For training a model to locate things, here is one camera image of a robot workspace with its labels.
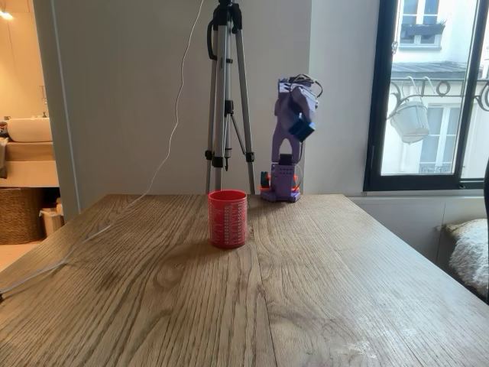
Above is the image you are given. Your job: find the silver black camera tripod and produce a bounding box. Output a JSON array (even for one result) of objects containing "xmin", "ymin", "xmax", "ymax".
[{"xmin": 204, "ymin": 0, "xmax": 256, "ymax": 196}]

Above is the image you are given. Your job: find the black window frame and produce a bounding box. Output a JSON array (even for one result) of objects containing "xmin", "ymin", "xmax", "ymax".
[{"xmin": 362, "ymin": 0, "xmax": 489, "ymax": 192}]

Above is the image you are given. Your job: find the red cup with white print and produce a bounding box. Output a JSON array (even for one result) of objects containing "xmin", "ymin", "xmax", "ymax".
[{"xmin": 207, "ymin": 189, "xmax": 248, "ymax": 251}]

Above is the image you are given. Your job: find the wooden vanity counter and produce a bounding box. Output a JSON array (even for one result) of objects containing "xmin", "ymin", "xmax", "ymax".
[{"xmin": 0, "ymin": 141, "xmax": 60, "ymax": 188}]

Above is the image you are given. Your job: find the long white cable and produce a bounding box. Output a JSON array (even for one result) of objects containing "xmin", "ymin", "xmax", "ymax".
[{"xmin": 0, "ymin": 0, "xmax": 205, "ymax": 301}]

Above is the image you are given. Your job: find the woven wicker basket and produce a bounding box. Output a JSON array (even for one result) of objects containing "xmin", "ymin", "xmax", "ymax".
[{"xmin": 0, "ymin": 187, "xmax": 45, "ymax": 245}]

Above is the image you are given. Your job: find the white hanging planter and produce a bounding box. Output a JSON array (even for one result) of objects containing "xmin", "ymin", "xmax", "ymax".
[{"xmin": 389, "ymin": 99, "xmax": 431, "ymax": 145}]

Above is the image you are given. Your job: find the small white bin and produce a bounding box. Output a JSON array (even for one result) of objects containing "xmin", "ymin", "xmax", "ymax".
[{"xmin": 40, "ymin": 206, "xmax": 65, "ymax": 238}]

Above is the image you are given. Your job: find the blue studded toy block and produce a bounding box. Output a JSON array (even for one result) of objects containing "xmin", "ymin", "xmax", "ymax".
[{"xmin": 288, "ymin": 117, "xmax": 317, "ymax": 143}]

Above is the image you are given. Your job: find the white fur cushion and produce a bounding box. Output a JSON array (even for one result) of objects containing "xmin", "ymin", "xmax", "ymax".
[{"xmin": 439, "ymin": 218, "xmax": 489, "ymax": 291}]

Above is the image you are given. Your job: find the wrought iron balcony railing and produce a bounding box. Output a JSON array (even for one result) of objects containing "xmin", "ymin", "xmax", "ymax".
[{"xmin": 389, "ymin": 74, "xmax": 489, "ymax": 112}]

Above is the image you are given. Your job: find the white sink basin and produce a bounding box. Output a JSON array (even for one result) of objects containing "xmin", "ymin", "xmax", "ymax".
[{"xmin": 7, "ymin": 116, "xmax": 53, "ymax": 144}]

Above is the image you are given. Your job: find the dark window flower box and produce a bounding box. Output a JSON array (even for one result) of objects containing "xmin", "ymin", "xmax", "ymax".
[{"xmin": 400, "ymin": 22, "xmax": 447, "ymax": 38}]

